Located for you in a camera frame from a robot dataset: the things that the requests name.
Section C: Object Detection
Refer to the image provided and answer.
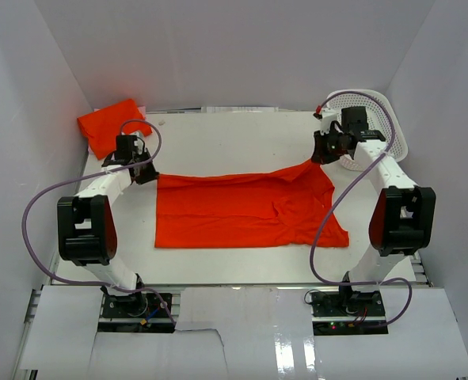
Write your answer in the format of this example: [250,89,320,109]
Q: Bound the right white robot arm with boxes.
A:
[311,106,436,316]

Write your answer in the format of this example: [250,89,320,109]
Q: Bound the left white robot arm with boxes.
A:
[57,131,159,316]

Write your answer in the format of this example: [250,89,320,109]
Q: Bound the orange t-shirt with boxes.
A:
[77,98,145,160]
[154,161,349,249]

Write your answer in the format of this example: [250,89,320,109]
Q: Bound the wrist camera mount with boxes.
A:
[314,106,339,135]
[135,135,146,155]

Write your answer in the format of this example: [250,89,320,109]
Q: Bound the aluminium frame rail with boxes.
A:
[12,290,41,380]

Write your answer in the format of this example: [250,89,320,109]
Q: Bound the white perforated plastic basket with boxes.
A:
[325,89,408,162]

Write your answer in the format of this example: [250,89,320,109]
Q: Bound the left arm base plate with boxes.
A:
[97,292,175,333]

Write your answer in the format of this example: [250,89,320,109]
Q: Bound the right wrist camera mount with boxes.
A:
[314,106,339,135]

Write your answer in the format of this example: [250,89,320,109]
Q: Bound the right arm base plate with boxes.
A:
[303,290,388,336]

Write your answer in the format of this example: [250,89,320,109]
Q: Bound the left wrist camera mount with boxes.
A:
[135,135,146,155]

